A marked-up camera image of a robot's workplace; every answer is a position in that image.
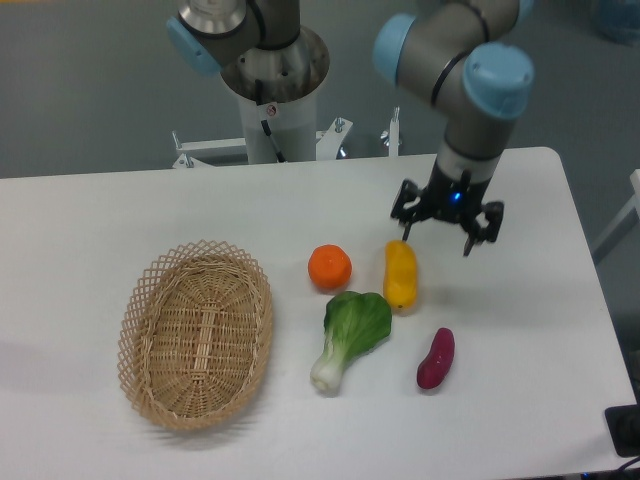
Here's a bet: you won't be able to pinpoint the oval wicker basket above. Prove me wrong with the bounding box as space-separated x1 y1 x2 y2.
117 241 273 431

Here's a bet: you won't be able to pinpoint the white furniture piece right edge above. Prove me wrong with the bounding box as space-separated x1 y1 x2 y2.
591 169 639 265

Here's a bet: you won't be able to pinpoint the purple sweet potato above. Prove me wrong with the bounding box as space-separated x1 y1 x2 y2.
416 327 455 390

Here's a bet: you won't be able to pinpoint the white metal base frame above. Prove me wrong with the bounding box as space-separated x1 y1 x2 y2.
170 105 404 169

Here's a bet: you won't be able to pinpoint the orange tangerine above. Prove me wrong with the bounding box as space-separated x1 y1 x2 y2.
307 244 352 291

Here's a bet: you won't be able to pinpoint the black cable on pedestal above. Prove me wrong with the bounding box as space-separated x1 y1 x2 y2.
254 79 287 164

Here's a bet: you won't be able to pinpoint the blue water bottle background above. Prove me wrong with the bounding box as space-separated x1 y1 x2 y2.
590 0 639 46

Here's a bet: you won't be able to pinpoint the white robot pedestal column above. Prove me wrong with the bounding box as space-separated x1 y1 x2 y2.
237 93 317 164

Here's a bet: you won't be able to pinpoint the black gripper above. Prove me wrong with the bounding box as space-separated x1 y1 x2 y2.
390 157 504 257

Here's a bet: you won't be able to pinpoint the green bok choy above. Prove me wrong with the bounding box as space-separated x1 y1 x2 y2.
310 291 392 394

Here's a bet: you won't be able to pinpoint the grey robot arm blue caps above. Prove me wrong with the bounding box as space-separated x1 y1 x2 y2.
166 1 534 247

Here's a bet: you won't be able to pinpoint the black device at table edge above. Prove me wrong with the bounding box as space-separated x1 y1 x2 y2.
604 405 639 458

